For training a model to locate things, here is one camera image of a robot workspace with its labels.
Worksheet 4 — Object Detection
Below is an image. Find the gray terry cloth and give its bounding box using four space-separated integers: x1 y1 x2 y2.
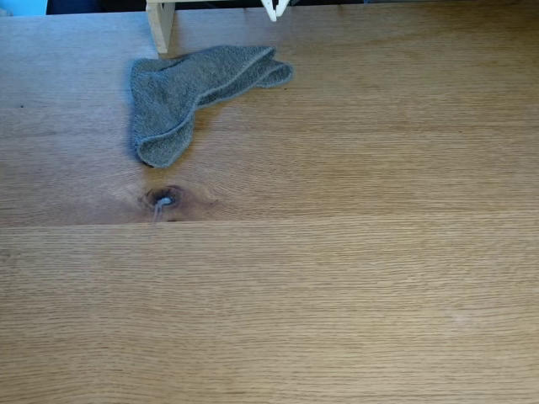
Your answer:
127 45 295 169

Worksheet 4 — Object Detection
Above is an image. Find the light blue object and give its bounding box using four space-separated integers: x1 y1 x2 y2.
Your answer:
0 0 48 17

